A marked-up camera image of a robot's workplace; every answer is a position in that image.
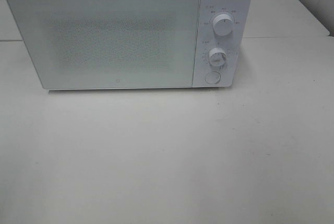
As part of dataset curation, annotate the white microwave oven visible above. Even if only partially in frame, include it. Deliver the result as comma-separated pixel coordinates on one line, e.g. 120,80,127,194
3,0,254,91

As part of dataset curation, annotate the round door release button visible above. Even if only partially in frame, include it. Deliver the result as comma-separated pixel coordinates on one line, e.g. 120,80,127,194
205,72,221,85

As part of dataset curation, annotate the white microwave knob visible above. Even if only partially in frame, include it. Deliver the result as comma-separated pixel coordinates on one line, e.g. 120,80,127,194
209,48,226,67
212,12,234,36

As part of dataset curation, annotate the white microwave door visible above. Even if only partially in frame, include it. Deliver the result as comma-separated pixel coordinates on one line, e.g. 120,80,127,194
7,0,199,90

